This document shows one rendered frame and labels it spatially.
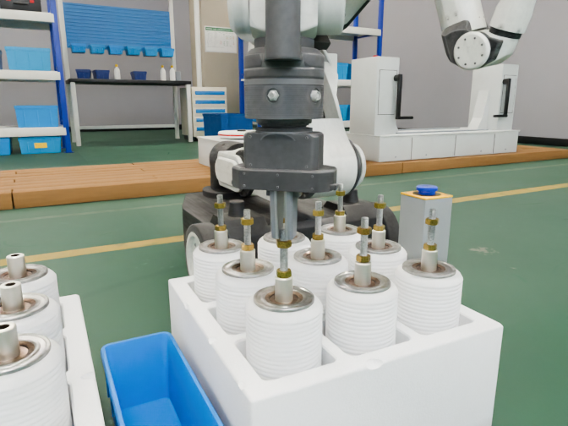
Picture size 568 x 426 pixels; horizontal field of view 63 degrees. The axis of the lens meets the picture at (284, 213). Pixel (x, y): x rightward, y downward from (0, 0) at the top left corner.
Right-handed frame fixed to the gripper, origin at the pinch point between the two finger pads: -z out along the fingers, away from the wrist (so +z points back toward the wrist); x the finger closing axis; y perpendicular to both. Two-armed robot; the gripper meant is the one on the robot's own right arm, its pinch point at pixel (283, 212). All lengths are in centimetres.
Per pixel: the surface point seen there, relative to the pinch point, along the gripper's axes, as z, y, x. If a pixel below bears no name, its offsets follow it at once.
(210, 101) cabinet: 12, -518, 238
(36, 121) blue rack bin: -6, -331, 340
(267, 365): -17.5, 4.7, 0.7
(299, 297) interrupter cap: -10.8, -0.6, -1.9
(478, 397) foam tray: -28.7, -12.4, -25.8
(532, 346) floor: -36, -45, -41
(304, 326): -12.5, 3.4, -3.4
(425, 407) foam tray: -27.0, -5.6, -18.1
